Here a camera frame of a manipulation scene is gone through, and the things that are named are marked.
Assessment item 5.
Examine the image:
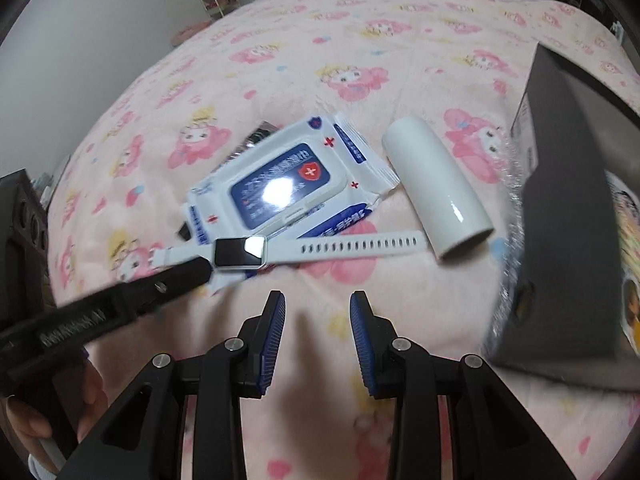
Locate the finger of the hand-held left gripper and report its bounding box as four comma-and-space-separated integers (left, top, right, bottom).
106, 258, 214, 322

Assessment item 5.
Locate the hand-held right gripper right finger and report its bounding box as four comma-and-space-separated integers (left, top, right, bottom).
349, 290, 571, 480

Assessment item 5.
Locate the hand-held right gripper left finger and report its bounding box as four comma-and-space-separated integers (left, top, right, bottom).
60, 290, 288, 480

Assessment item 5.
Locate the white smartwatch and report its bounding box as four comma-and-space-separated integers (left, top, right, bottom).
150, 230, 429, 275

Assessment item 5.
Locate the dark grey cardboard box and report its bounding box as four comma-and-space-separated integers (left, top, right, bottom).
482, 42, 640, 387

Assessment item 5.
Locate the person's left hand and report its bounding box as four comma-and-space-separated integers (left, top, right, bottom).
0, 356, 110, 449

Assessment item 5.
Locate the white blue wet wipes pack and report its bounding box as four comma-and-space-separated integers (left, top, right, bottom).
180, 112, 401, 283

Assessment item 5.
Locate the small black packet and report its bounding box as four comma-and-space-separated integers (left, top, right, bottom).
233, 120, 279, 159

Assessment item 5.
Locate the white cylindrical tube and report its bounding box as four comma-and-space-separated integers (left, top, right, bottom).
382, 115, 495, 262

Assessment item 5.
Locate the colourful printed packet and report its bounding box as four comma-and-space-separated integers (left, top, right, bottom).
604, 170, 640, 357

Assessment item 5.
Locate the pink printed blanket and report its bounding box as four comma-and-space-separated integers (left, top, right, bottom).
42, 0, 640, 480

